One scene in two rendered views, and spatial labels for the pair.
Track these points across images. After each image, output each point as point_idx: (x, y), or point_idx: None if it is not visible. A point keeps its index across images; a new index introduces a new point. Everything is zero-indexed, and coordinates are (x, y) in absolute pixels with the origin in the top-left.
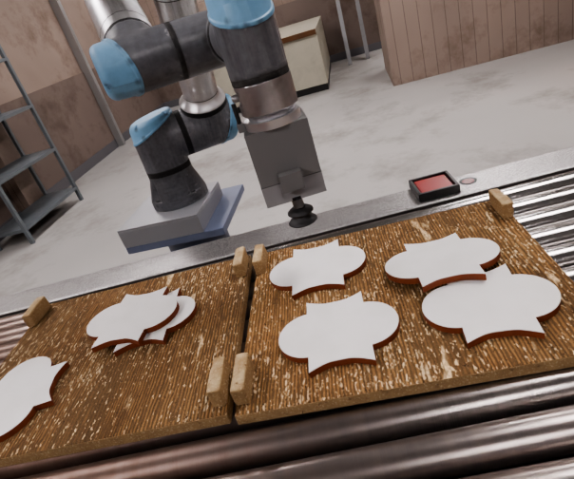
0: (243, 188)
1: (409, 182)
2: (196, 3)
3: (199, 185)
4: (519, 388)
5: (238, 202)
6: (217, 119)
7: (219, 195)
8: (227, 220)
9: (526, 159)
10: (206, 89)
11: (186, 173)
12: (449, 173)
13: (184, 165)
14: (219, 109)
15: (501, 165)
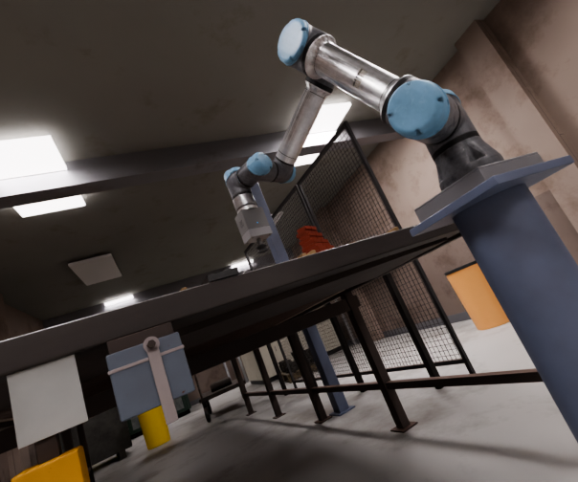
0: (493, 183)
1: (236, 269)
2: (321, 66)
3: (442, 177)
4: None
5: (458, 206)
6: (391, 126)
7: (473, 186)
8: (420, 225)
9: (139, 302)
10: (372, 107)
11: (437, 164)
12: (205, 277)
13: (434, 156)
14: (384, 120)
15: (163, 295)
